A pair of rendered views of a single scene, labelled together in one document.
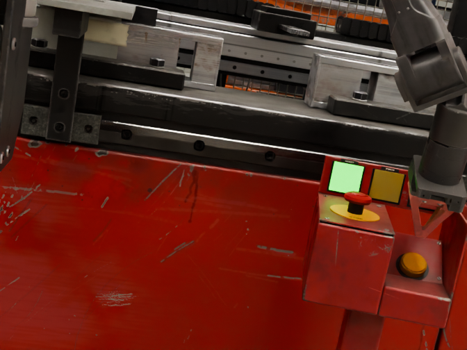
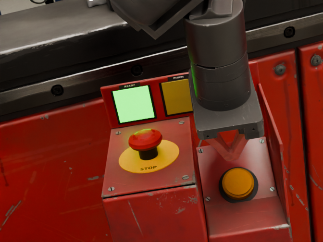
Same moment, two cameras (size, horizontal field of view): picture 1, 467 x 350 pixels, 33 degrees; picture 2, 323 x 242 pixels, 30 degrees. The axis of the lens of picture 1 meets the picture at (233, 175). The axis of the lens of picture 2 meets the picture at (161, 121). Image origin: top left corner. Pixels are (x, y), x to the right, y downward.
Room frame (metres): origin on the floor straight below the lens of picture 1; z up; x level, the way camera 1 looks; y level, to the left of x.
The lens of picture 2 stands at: (0.49, -0.22, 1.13)
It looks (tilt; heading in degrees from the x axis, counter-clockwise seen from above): 27 degrees down; 2
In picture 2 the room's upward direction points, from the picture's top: 12 degrees counter-clockwise
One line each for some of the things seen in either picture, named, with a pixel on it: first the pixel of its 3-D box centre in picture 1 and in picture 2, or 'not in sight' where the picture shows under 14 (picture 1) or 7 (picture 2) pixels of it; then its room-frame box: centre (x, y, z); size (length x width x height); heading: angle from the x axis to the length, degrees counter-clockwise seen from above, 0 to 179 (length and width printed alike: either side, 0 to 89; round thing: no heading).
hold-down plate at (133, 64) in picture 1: (96, 66); not in sight; (1.35, 0.26, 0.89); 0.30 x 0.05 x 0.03; 98
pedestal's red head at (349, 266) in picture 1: (381, 237); (192, 166); (1.11, -0.23, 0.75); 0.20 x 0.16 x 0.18; 87
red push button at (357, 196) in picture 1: (356, 205); (146, 147); (1.10, -0.18, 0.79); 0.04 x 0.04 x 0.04
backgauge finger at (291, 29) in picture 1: (289, 23); not in sight; (1.61, -0.06, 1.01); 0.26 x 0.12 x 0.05; 8
